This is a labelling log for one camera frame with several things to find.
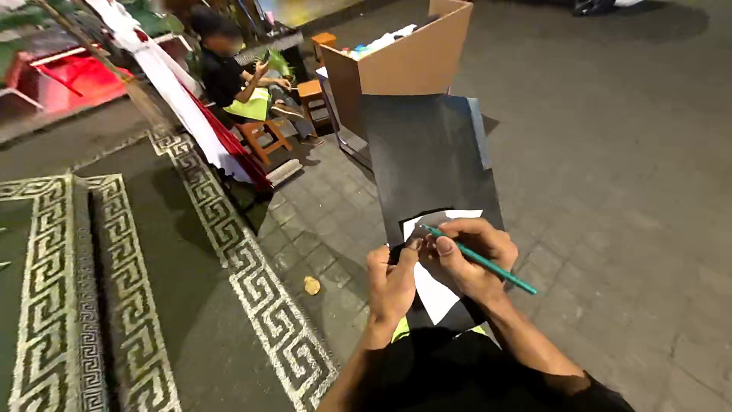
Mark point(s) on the person's right hand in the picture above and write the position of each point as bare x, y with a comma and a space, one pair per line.
480, 272

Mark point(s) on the person's left hand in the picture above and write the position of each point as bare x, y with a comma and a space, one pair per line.
393, 290

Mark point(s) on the person's left thumb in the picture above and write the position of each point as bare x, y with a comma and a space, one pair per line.
409, 256

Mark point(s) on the person's right index finger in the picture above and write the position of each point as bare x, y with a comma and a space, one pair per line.
472, 226

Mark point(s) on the person's right thumb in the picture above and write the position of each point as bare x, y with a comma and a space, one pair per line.
452, 256

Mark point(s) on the person's left fingers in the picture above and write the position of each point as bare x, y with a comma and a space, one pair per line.
378, 266

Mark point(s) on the green pen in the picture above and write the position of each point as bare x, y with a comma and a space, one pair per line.
486, 263

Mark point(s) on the white paper piece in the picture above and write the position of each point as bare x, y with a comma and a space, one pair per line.
437, 294

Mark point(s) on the black board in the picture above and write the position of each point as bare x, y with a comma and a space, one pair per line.
429, 154

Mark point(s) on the person's left forearm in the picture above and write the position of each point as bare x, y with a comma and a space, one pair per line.
360, 360

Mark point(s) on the person's right forearm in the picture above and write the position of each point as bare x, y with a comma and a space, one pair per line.
535, 343

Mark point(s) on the yellow-green cloth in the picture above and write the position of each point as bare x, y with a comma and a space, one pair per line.
401, 331

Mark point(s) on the dry yellow leaf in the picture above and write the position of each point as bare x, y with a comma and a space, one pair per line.
312, 285

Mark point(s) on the person's body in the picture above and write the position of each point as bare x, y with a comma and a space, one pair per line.
452, 377

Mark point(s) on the white rectangular block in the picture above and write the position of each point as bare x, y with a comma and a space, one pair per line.
285, 173

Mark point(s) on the table with thin legs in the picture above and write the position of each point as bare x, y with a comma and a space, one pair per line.
329, 103

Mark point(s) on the brown cardboard box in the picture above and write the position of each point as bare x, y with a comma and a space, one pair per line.
412, 66

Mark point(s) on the green rug with meander border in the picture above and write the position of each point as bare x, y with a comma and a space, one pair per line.
48, 286
211, 320

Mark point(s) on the orange wooden stool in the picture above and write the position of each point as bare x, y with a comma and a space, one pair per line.
264, 131
324, 39
310, 90

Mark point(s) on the pile of mixed items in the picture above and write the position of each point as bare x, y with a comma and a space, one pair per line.
389, 41

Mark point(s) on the yellow-green sheet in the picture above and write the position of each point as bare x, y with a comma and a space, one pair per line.
250, 106

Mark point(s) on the green leafy plant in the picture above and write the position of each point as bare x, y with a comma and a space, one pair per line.
279, 64

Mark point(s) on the car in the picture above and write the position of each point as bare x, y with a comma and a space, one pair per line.
592, 4

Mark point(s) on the red and white draped cloth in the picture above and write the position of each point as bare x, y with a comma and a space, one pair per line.
177, 86

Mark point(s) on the red folding structure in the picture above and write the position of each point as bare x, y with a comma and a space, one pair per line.
86, 77

